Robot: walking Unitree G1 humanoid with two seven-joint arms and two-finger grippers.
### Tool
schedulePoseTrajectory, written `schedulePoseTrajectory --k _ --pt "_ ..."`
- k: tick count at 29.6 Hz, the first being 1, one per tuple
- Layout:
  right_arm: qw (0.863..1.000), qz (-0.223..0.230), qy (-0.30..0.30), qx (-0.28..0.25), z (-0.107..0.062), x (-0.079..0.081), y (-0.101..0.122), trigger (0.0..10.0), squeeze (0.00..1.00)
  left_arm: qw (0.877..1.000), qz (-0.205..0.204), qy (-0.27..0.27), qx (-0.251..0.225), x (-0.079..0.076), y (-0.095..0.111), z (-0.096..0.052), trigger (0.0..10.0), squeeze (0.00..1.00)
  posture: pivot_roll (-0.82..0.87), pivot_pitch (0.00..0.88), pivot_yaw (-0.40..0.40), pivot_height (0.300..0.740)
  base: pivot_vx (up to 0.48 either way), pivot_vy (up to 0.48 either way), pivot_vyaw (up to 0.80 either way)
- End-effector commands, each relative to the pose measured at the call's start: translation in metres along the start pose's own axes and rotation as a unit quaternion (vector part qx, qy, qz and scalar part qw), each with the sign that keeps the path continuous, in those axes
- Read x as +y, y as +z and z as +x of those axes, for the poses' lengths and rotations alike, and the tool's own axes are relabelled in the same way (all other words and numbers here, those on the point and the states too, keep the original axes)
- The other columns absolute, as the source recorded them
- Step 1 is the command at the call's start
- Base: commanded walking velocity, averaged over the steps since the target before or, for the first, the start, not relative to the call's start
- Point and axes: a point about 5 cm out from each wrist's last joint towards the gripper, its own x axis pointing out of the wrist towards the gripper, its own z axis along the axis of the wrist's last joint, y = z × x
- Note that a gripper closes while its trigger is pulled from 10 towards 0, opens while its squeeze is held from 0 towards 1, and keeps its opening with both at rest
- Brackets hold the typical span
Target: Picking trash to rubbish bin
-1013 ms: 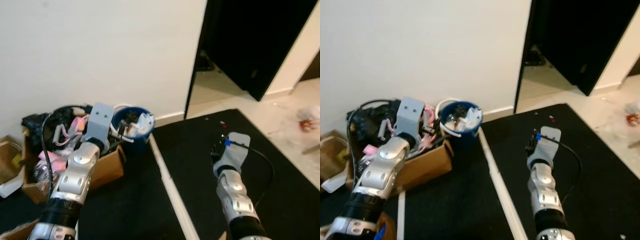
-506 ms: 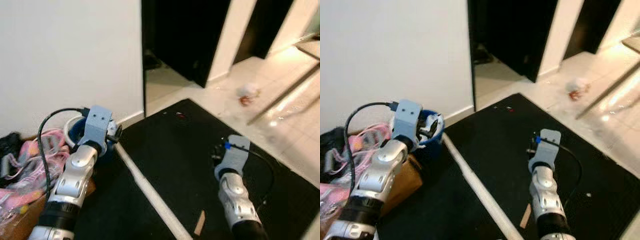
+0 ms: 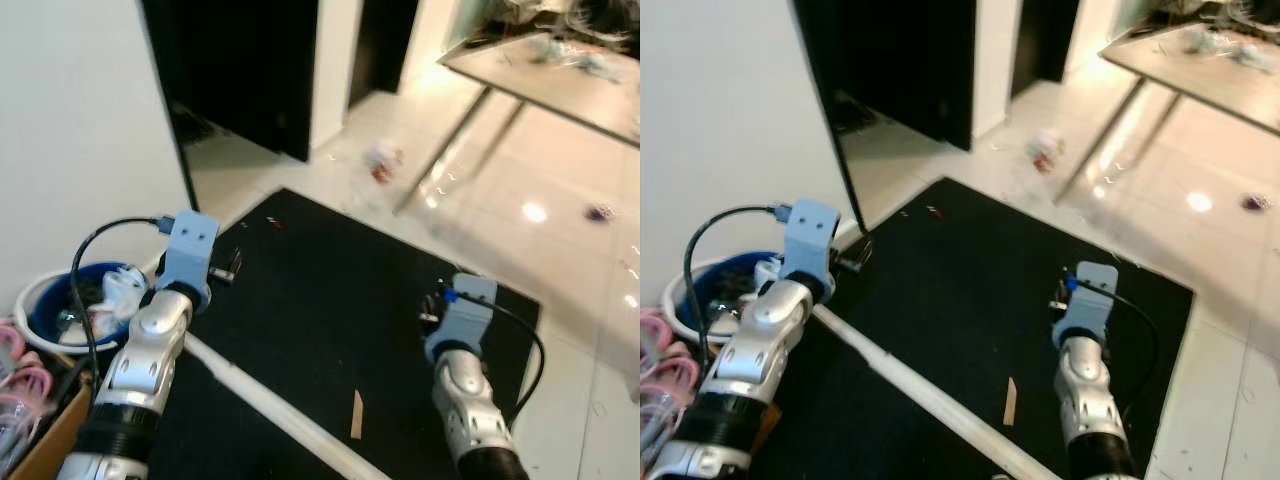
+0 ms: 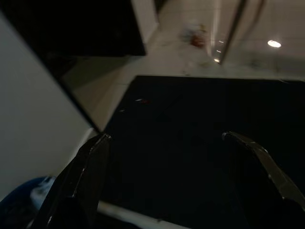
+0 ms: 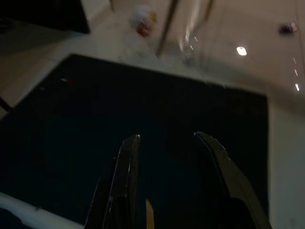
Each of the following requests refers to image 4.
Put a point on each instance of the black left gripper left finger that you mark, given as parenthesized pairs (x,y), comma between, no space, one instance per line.
(83,181)

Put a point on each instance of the blue rounded object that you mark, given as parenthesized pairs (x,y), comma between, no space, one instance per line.
(14,207)

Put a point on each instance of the black rubbish bin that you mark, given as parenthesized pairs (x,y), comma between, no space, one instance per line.
(190,119)

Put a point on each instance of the metal table leg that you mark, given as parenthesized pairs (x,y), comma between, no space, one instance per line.
(236,28)

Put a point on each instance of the crumpled red-brown trash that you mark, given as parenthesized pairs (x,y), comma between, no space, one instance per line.
(196,40)

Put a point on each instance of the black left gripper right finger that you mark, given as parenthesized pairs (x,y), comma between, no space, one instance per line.
(257,171)

